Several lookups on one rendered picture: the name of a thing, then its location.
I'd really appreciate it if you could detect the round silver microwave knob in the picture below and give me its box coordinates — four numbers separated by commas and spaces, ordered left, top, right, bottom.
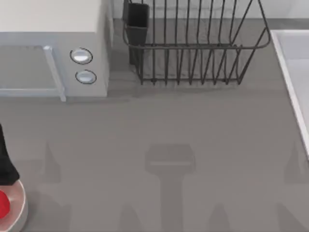
70, 47, 94, 65
75, 69, 98, 85

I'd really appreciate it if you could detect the black cutlery holder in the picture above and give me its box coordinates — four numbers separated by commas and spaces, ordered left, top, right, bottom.
122, 0, 151, 65

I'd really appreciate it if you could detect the pale microwave oven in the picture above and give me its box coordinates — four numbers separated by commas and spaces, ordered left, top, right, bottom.
0, 0, 114, 102

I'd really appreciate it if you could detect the white sink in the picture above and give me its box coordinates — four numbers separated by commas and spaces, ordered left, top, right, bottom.
269, 29, 309, 162

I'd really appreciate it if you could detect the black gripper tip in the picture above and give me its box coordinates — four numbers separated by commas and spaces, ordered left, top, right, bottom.
0, 123, 20, 187

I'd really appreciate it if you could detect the grey plate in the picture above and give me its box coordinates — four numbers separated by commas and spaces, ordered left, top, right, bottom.
0, 179, 29, 232

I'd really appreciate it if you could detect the red apple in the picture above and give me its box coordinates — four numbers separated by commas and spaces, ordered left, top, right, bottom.
0, 189, 11, 220

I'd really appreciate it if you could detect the dark wire dish rack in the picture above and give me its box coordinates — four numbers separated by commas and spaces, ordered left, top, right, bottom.
122, 0, 271, 86

